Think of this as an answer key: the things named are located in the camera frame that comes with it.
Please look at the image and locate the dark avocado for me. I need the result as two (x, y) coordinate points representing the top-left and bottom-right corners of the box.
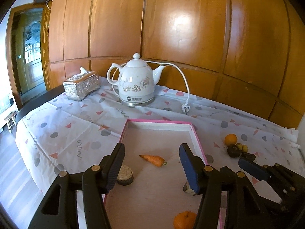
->
(241, 152), (256, 161)

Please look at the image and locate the small yellow-green fruit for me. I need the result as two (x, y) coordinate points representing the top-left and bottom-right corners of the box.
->
(242, 145), (248, 152)
(236, 143), (243, 151)

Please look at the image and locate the dark round fruit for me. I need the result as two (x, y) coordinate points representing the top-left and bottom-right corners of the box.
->
(227, 145), (241, 158)

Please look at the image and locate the orange mandarin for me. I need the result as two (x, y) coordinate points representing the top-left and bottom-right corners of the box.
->
(173, 211), (197, 229)
(224, 133), (237, 146)

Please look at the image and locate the cut pale vegetable piece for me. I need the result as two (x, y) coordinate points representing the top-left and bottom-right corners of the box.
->
(183, 181), (197, 196)

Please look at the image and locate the small orange carrot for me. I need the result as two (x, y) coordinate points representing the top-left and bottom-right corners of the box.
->
(140, 154), (167, 167)

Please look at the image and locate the patterned white tablecloth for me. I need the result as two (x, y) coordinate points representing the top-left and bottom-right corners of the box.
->
(17, 77), (304, 228)

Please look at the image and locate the pink white shallow box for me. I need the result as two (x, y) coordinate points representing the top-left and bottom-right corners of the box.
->
(104, 119), (207, 228)

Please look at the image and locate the small wooden stool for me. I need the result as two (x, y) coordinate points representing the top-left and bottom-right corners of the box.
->
(5, 111), (18, 133)

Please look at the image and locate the silver tissue box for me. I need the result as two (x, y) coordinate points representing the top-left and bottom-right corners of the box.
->
(63, 67), (100, 101)

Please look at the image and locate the white ceramic electric kettle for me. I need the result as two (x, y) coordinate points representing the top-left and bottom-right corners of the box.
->
(107, 53), (165, 107)

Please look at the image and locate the wooden glass door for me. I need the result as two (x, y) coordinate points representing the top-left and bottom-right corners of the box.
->
(6, 4), (47, 109)

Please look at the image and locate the white kettle power cord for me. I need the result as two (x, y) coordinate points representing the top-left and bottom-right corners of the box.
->
(112, 60), (191, 114)

